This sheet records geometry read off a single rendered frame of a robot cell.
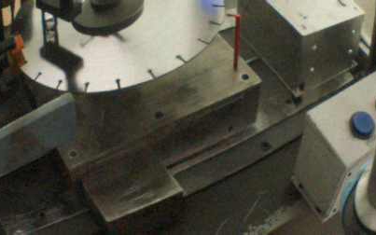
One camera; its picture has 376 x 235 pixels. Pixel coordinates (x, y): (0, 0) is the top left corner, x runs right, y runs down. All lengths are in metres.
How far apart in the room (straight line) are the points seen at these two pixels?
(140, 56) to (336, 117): 0.27
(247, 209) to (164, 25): 0.28
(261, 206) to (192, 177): 0.11
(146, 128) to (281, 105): 0.24
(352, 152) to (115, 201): 0.32
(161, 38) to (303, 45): 0.23
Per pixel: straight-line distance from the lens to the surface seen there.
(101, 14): 0.88
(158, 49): 0.83
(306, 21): 0.98
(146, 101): 0.91
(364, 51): 1.14
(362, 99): 0.89
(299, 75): 1.02
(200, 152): 0.97
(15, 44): 0.85
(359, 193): 0.68
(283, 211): 0.93
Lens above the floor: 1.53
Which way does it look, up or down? 50 degrees down
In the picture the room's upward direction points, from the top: 1 degrees clockwise
